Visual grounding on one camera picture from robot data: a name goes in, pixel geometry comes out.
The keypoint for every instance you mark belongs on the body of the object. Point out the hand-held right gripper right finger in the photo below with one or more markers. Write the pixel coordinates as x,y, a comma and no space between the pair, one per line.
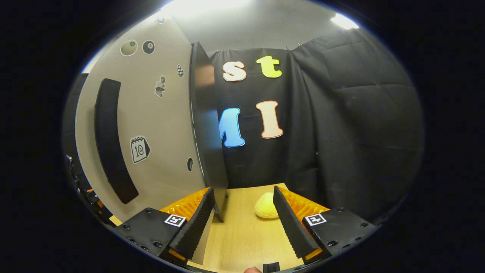
290,227

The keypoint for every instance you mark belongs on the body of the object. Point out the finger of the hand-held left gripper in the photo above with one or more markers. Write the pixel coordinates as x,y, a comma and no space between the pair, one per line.
99,204

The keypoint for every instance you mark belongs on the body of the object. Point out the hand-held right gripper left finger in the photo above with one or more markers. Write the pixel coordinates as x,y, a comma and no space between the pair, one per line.
195,227

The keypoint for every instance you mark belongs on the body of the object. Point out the grey cabinet door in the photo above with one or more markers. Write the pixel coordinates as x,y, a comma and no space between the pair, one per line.
166,125

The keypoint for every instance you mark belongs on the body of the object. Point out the yellow sponge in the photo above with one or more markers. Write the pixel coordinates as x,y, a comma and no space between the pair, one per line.
265,206

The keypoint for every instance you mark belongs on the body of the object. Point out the black backdrop cloth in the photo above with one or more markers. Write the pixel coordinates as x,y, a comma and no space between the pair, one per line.
360,132

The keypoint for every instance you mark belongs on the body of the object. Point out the narrow ceiling light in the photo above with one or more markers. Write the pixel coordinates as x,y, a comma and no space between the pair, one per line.
344,21

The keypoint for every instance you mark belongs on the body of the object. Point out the large rectangular ceiling light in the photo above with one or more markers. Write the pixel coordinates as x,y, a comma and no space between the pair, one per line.
204,5

